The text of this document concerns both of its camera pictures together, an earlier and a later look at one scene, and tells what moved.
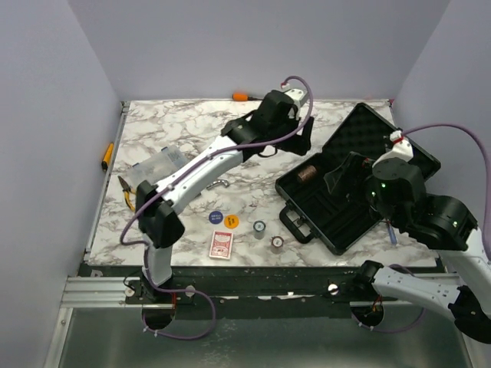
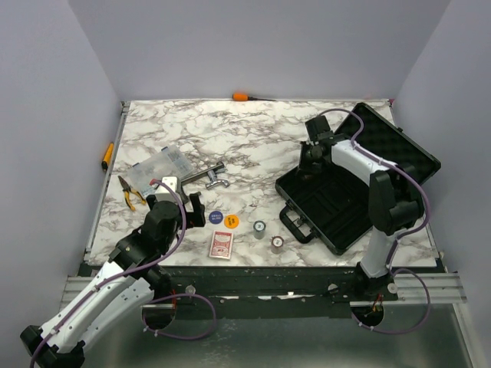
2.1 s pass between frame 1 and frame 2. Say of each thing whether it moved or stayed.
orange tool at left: stayed
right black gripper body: moved
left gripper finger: moved
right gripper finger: moved
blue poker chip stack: stayed
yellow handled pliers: stayed
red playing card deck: stayed
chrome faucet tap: stayed
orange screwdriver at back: stayed
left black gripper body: moved
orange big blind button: stayed
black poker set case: stayed
